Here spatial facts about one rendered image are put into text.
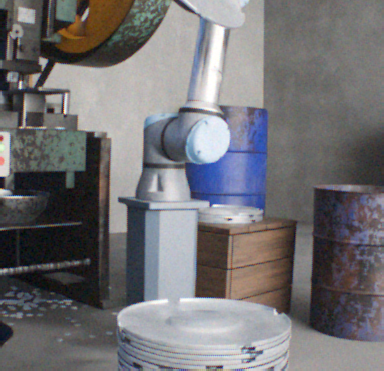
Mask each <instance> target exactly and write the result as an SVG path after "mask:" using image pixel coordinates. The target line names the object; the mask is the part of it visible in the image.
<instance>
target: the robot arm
mask: <svg viewBox="0 0 384 371"><path fill-rule="evenodd" d="M172 1H174V2H175V3H176V4H177V5H178V6H180V7H181V8H182V9H185V11H187V12H189V13H193V14H196V15H197V16H198V17H200V25H199V30H198V35H197V40H196V45H195V51H194V56H193V62H192V73H191V78H190V84H189V89H188V95H187V101H186V103H185V104H182V105H181V106H180V109H179V113H165V114H156V115H152V116H147V117H146V118H145V120H144V127H143V150H142V172H141V175H140V177H139V183H138V185H137V188H136V190H135V199H136V200H141V201H151V202H187V201H191V191H190V189H189V185H188V181H187V178H186V175H185V162H193V163H197V164H203V163H210V162H214V161H218V160H219V159H220V158H221V157H222V156H223V155H224V153H225V152H226V150H227V148H228V146H229V143H230V130H229V129H228V125H227V124H226V123H225V122H224V121H223V118H224V114H223V112H222V111H221V110H220V108H219V104H220V98H221V92H222V87H223V76H224V69H225V64H226V58H227V53H228V52H227V47H228V42H229V37H230V32H231V29H228V28H224V27H219V26H217V25H216V24H214V23H212V22H209V21H207V20H206V19H205V18H203V17H201V16H200V14H198V13H195V12H194V11H193V10H192V9H190V8H189V7H188V6H187V5H185V4H184V3H183V2H182V1H180V0H172ZM248 1H249V0H240V3H241V6H242V7H244V6H245V4H247V2H248Z"/></svg>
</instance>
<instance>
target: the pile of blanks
mask: <svg viewBox="0 0 384 371"><path fill-rule="evenodd" d="M117 327H118V328H117V337H118V347H117V356H118V370H117V371H287V368H288V364H289V358H288V357H289V339H290V338H291V329H290V330H289V332H288V333H287V334H286V335H284V336H283V337H282V338H280V339H278V340H276V341H274V342H269V343H265V344H262V345H257V346H253V347H247V348H245V347H242V348H239V349H226V350H191V349H183V348H176V347H170V346H165V345H161V344H154V343H150V342H147V341H145V340H142V339H139V338H137V337H133V336H131V335H130V334H128V333H127V332H125V331H123V329H122V328H121V327H120V326H119V325H118V322H117Z"/></svg>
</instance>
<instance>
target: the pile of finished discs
mask: <svg viewBox="0 0 384 371"><path fill-rule="evenodd" d="M262 214H263V210H261V211H259V209H257V208H253V207H245V206H234V205H213V206H211V207H207V208H199V209H198V222H205V223H219V224H248V223H256V222H260V221H262V219H263V218H262V217H263V215H262ZM261 215H262V216H261Z"/></svg>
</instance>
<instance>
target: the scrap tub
mask: <svg viewBox="0 0 384 371"><path fill-rule="evenodd" d="M313 187H314V205H313V231H312V232H311V234H312V236H313V252H312V276H311V278H310V280H311V304H310V326H311V328H314V330H316V331H318V332H320V333H322V334H326V335H328V336H331V337H332V336H333V337H336V338H340V339H342V338H343V339H347V340H356V341H362V342H365V341H370V342H384V186H372V185H320V186H313Z"/></svg>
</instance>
